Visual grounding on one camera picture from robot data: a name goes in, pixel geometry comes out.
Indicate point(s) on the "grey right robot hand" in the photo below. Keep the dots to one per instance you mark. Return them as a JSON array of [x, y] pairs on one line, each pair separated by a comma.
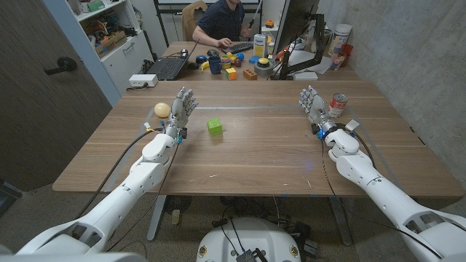
[[316, 107]]

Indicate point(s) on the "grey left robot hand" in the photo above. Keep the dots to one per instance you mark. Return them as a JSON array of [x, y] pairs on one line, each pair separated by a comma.
[[180, 107]]

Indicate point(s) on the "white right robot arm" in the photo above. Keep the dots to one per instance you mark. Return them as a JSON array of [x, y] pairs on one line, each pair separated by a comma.
[[364, 171]]

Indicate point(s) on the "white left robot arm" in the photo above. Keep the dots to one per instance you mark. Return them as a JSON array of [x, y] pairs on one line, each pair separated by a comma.
[[145, 174]]

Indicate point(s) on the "yellow egg toy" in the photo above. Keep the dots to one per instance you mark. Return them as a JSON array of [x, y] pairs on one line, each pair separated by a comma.
[[162, 110]]

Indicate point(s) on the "red soup can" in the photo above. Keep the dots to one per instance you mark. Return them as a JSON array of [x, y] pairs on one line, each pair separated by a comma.
[[338, 106]]

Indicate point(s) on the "green toy block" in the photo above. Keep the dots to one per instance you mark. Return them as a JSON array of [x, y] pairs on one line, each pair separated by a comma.
[[215, 126]]

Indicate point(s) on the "yellow toy banana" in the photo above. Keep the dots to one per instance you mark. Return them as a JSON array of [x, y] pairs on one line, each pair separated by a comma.
[[204, 66]]

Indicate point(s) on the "colourful stacking toy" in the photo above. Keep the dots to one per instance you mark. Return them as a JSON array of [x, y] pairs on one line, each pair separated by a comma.
[[227, 61]]

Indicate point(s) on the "orange toy block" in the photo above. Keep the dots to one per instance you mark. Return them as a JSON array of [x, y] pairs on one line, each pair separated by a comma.
[[250, 74]]

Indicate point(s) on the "orange toy on shelf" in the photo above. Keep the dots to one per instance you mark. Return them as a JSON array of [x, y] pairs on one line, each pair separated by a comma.
[[269, 23]]

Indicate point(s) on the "flat white box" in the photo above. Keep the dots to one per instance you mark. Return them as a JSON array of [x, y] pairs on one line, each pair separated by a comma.
[[305, 76]]

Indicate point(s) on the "white wrist tag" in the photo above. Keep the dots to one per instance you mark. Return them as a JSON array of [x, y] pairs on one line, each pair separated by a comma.
[[352, 125]]

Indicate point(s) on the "black laptop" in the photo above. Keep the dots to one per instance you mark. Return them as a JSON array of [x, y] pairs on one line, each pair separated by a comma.
[[167, 68]]

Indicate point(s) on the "white power strip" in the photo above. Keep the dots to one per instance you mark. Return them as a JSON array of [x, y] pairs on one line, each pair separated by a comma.
[[143, 80]]

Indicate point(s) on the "clear glass jar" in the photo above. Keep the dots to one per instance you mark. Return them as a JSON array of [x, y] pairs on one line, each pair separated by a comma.
[[336, 62]]

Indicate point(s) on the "white paper sheet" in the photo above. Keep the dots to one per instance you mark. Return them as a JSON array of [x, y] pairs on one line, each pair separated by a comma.
[[304, 58]]

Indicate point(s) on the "grey computer mouse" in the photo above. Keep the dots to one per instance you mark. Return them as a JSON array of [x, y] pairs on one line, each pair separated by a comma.
[[183, 53]]

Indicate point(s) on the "dark blue mug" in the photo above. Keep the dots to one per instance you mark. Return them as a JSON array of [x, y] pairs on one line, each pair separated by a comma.
[[215, 65]]

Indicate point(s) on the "colourful puzzle cube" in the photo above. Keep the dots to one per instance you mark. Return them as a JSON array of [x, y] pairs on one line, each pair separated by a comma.
[[231, 74]]

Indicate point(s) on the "red plastic cup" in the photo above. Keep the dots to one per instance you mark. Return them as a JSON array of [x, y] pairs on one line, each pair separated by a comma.
[[347, 52]]

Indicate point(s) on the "grey tape roll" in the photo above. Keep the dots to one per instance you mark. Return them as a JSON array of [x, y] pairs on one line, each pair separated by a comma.
[[264, 70]]

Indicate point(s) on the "yellow push button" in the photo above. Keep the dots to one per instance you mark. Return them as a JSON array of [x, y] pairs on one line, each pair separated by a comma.
[[263, 61]]

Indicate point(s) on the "white shelf cabinet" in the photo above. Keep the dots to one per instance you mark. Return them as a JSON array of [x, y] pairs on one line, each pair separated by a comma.
[[127, 60]]

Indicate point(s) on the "white wipes canister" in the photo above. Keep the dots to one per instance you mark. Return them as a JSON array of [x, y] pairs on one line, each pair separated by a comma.
[[339, 38]]

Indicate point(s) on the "black keyboard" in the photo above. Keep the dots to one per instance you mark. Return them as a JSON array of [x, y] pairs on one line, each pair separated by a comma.
[[239, 47]]

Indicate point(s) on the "tan office chair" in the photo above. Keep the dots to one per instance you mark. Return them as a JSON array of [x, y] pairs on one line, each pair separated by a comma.
[[190, 20]]

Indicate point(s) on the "black computer monitor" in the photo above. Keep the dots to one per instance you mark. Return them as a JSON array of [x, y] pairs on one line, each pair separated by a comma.
[[293, 22]]

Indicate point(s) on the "brown cardboard box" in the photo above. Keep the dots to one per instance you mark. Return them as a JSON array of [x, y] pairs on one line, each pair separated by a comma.
[[111, 43]]

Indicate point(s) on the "person in dark shirt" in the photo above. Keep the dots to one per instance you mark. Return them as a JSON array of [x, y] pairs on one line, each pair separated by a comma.
[[222, 22]]

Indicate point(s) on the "black floor fan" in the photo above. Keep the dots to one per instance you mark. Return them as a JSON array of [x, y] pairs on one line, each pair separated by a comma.
[[177, 203]]

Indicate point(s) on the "grey table leg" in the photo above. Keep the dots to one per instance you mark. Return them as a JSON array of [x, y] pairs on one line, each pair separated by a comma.
[[341, 222], [156, 218]]

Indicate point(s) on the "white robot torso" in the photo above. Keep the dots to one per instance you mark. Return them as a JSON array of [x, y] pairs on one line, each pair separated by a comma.
[[251, 236]]

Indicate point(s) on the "black torso device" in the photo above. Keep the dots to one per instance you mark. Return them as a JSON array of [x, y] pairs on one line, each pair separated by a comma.
[[249, 256]]

